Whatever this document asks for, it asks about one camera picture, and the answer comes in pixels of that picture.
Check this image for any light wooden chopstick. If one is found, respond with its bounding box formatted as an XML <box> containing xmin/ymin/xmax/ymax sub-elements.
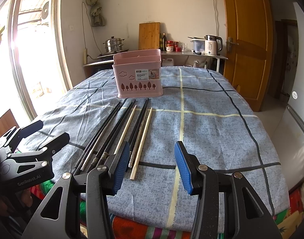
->
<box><xmin>130</xmin><ymin>108</ymin><xmax>152</xmax><ymax>180</ymax></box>
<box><xmin>114</xmin><ymin>105</ymin><xmax>137</xmax><ymax>154</ymax></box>

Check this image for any black chopstick metal tip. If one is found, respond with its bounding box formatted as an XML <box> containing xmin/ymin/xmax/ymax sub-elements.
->
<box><xmin>76</xmin><ymin>102</ymin><xmax>122</xmax><ymax>174</ymax></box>

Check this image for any metal kitchen shelf table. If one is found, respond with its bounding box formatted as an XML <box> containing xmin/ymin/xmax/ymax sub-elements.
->
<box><xmin>161</xmin><ymin>51</ymin><xmax>228</xmax><ymax>72</ymax></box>

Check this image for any blue plaid tablecloth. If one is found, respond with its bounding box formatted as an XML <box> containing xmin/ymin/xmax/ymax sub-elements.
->
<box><xmin>18</xmin><ymin>65</ymin><xmax>290</xmax><ymax>232</ymax></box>

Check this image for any colourful striped blanket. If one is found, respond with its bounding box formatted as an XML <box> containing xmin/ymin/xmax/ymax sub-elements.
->
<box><xmin>29</xmin><ymin>178</ymin><xmax>304</xmax><ymax>239</ymax></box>

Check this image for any pink plastic utensil basket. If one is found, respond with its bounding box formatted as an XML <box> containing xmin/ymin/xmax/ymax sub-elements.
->
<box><xmin>112</xmin><ymin>49</ymin><xmax>163</xmax><ymax>99</ymax></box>

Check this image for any wooden side shelf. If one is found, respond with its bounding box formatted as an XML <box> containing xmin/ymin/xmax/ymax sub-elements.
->
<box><xmin>83</xmin><ymin>59</ymin><xmax>113</xmax><ymax>78</ymax></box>

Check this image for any black induction cooker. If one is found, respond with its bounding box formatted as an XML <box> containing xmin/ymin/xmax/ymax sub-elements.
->
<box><xmin>97</xmin><ymin>49</ymin><xmax>128</xmax><ymax>60</ymax></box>

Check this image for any white plastic jug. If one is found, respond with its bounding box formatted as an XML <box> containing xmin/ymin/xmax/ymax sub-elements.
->
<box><xmin>162</xmin><ymin>58</ymin><xmax>175</xmax><ymax>67</ymax></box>

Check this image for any stainless steel steamer pot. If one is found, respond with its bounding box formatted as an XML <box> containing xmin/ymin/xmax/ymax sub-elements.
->
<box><xmin>103</xmin><ymin>36</ymin><xmax>124</xmax><ymax>52</ymax></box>

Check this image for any grey refrigerator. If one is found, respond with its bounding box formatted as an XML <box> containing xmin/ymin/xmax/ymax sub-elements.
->
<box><xmin>271</xmin><ymin>2</ymin><xmax>304</xmax><ymax>191</ymax></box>

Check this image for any red lidded jar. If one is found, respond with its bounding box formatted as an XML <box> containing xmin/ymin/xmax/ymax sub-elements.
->
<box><xmin>165</xmin><ymin>40</ymin><xmax>175</xmax><ymax>52</ymax></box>

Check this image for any glass cup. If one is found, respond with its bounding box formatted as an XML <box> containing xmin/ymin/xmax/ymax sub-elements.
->
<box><xmin>181</xmin><ymin>43</ymin><xmax>188</xmax><ymax>52</ymax></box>

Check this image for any clear plastic container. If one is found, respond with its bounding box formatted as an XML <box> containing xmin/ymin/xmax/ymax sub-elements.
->
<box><xmin>191</xmin><ymin>38</ymin><xmax>205</xmax><ymax>55</ymax></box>

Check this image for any dark soy sauce bottle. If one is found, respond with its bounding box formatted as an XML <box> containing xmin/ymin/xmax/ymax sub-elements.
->
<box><xmin>162</xmin><ymin>33</ymin><xmax>167</xmax><ymax>51</ymax></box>

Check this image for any white electric kettle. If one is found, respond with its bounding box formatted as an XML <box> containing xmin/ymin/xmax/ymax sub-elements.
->
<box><xmin>204</xmin><ymin>35</ymin><xmax>223</xmax><ymax>56</ymax></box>

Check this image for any bamboo cutting board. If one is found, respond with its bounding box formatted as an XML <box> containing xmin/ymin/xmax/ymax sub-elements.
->
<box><xmin>138</xmin><ymin>22</ymin><xmax>160</xmax><ymax>50</ymax></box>

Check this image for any wooden door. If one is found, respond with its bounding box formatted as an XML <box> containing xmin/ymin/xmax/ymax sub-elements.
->
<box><xmin>224</xmin><ymin>0</ymin><xmax>274</xmax><ymax>112</ymax></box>

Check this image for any hanging olive cloth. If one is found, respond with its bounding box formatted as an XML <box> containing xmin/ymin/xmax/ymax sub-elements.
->
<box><xmin>86</xmin><ymin>0</ymin><xmax>106</xmax><ymax>27</ymax></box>

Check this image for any window frame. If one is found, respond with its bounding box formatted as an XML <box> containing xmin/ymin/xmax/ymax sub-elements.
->
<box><xmin>0</xmin><ymin>0</ymin><xmax>68</xmax><ymax>126</ymax></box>

